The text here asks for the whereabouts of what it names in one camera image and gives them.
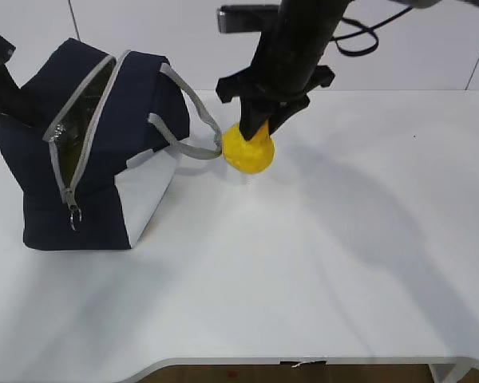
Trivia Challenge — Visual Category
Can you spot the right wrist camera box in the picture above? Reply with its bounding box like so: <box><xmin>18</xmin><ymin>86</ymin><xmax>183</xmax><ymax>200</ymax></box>
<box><xmin>216</xmin><ymin>4</ymin><xmax>279</xmax><ymax>34</ymax></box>

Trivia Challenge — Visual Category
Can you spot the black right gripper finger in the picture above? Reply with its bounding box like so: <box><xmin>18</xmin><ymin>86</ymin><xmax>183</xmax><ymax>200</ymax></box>
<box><xmin>239</xmin><ymin>97</ymin><xmax>274</xmax><ymax>140</ymax></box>
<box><xmin>268</xmin><ymin>95</ymin><xmax>310</xmax><ymax>136</ymax></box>

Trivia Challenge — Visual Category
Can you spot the yellow pear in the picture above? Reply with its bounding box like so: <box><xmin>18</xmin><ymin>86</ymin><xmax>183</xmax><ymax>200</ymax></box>
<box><xmin>221</xmin><ymin>122</ymin><xmax>275</xmax><ymax>174</ymax></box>

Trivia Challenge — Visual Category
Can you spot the white table leg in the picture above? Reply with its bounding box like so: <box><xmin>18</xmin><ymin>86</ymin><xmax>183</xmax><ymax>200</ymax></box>
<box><xmin>429</xmin><ymin>363</ymin><xmax>471</xmax><ymax>383</ymax></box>

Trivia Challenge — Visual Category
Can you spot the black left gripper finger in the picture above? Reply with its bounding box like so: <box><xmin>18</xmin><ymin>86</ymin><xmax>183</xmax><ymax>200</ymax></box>
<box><xmin>0</xmin><ymin>65</ymin><xmax>36</xmax><ymax>127</ymax></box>

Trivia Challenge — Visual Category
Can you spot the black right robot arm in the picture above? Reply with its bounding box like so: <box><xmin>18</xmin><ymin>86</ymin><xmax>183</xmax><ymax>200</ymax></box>
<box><xmin>216</xmin><ymin>0</ymin><xmax>437</xmax><ymax>141</ymax></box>

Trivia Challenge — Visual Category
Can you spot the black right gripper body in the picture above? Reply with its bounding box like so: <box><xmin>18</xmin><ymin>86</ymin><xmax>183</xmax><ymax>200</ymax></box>
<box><xmin>216</xmin><ymin>65</ymin><xmax>335</xmax><ymax>104</ymax></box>

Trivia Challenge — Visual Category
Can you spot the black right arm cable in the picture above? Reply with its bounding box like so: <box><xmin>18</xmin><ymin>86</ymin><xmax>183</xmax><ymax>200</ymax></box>
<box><xmin>330</xmin><ymin>2</ymin><xmax>414</xmax><ymax>57</ymax></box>

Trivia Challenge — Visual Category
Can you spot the navy insulated lunch bag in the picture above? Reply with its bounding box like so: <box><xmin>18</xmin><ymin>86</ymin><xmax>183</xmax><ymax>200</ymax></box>
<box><xmin>0</xmin><ymin>38</ymin><xmax>221</xmax><ymax>251</ymax></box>

